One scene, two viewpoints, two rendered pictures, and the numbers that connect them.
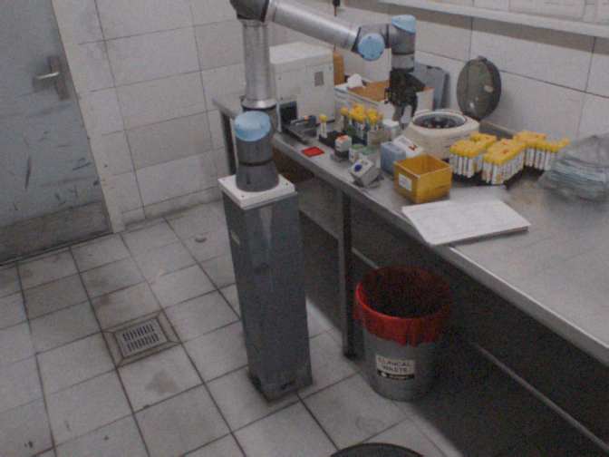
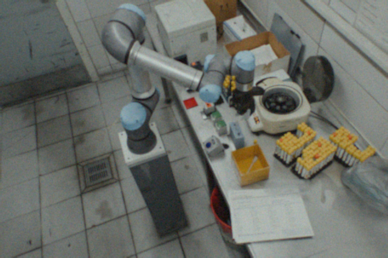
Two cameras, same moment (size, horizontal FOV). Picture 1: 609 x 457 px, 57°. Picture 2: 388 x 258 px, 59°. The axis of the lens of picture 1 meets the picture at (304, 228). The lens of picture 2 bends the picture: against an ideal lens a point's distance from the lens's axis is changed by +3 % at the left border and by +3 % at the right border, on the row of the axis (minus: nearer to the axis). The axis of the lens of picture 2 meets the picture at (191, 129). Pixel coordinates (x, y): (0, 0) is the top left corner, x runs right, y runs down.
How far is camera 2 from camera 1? 103 cm
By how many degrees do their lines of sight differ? 24
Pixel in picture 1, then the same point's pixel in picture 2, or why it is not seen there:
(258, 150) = (137, 134)
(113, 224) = (91, 77)
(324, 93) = (208, 46)
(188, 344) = (123, 181)
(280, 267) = (159, 186)
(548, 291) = not seen: outside the picture
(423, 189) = (246, 180)
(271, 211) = (148, 165)
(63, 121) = (47, 17)
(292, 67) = (182, 33)
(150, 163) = not seen: hidden behind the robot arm
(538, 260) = not seen: outside the picture
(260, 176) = (140, 146)
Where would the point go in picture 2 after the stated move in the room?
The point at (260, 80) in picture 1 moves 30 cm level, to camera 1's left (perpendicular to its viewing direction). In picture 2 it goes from (139, 82) to (75, 80)
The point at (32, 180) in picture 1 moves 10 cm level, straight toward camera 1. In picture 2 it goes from (34, 54) to (34, 61)
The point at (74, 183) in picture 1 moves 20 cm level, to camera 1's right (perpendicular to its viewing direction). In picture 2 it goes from (62, 54) to (83, 55)
